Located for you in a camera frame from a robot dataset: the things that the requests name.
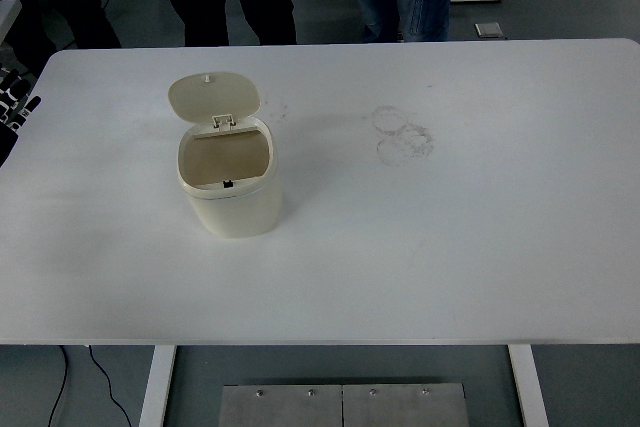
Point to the white side table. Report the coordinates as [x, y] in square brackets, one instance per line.
[7, 17]

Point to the white table leg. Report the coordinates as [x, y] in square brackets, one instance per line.
[157, 387]
[529, 387]

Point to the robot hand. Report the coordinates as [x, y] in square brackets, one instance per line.
[15, 97]

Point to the cream lidded trash bin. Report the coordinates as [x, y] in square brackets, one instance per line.
[235, 212]

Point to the grey floor socket box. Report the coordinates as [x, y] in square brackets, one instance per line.
[488, 29]

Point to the grey metal plate with screws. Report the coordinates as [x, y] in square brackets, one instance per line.
[280, 409]
[405, 409]

